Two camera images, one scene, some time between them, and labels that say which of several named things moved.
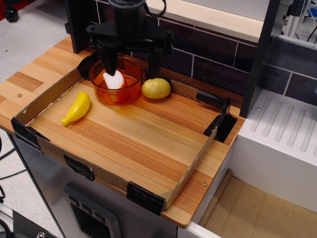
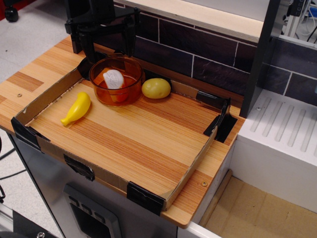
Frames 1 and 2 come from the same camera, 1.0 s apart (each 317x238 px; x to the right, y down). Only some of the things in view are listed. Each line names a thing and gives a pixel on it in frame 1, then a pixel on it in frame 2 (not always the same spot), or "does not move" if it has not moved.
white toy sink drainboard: x=276 y=150 does not move
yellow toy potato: x=156 y=88 does not move
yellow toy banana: x=80 y=108 does not move
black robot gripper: x=130 y=24 → x=100 y=14
